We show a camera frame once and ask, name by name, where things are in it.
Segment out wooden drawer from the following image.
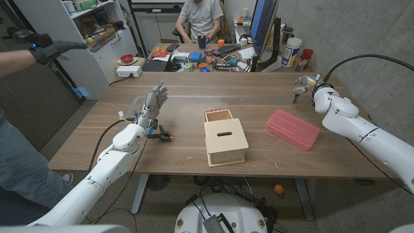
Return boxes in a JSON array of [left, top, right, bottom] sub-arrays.
[[204, 108, 234, 123]]

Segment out white labelled tub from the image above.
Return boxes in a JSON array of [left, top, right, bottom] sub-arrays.
[[280, 37, 303, 68]]

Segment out grey table leg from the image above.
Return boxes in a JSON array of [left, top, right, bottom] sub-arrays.
[[131, 173, 149, 215], [293, 177, 315, 221]]

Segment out black keyboard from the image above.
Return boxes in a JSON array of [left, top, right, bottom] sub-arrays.
[[212, 43, 242, 58]]

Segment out white power box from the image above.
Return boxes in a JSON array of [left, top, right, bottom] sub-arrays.
[[115, 65, 143, 78]]

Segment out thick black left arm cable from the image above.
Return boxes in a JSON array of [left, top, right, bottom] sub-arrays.
[[87, 118, 136, 174]]

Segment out cardboard box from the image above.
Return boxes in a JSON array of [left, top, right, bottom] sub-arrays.
[[86, 26, 118, 52]]

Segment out standing person in jeans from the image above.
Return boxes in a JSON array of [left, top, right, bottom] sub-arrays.
[[0, 108, 71, 226]]

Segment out white shelf unit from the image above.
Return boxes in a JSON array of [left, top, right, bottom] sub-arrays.
[[12, 0, 138, 100]]

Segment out bare operator forearm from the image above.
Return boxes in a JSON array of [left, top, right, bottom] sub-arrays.
[[0, 49, 36, 78]]

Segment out black monitor stand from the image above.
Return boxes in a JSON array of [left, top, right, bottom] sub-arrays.
[[251, 17, 282, 72]]

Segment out red cup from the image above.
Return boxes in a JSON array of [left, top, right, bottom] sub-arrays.
[[301, 48, 314, 64]]

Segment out seated person grey shirt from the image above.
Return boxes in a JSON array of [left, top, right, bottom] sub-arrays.
[[174, 0, 224, 45]]

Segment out pink plastic tray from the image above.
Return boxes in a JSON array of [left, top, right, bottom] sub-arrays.
[[265, 108, 321, 152]]

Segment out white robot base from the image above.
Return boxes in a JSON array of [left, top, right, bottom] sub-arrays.
[[173, 193, 268, 233]]

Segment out black computer monitor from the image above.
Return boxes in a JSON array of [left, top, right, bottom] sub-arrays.
[[249, 0, 279, 61]]

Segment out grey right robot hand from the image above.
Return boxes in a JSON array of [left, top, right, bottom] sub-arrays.
[[292, 73, 321, 96]]

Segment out dark jar with lid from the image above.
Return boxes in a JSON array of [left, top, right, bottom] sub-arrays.
[[281, 27, 294, 45]]

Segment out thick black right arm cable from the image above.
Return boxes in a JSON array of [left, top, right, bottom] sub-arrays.
[[323, 54, 414, 83]]

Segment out wooden box with slot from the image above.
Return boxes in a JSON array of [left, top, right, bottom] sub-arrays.
[[203, 118, 250, 168]]

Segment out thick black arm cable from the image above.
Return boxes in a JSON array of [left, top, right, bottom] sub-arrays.
[[323, 54, 414, 83], [87, 118, 136, 174]]

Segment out black orange clamp pliers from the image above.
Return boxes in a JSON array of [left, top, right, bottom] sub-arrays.
[[147, 124, 175, 143]]

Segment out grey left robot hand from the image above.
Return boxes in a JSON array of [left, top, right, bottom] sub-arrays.
[[134, 80, 169, 130]]

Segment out orange toy drill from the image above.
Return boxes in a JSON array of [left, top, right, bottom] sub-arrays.
[[150, 47, 168, 59]]

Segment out dark blue mug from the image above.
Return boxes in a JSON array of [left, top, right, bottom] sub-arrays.
[[197, 34, 210, 49]]

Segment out black laptop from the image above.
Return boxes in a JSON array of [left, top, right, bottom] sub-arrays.
[[141, 59, 169, 72]]

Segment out clear glass with items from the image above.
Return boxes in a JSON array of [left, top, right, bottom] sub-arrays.
[[294, 55, 309, 72]]

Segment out black tracking glove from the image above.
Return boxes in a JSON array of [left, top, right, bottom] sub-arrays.
[[12, 29, 89, 65]]

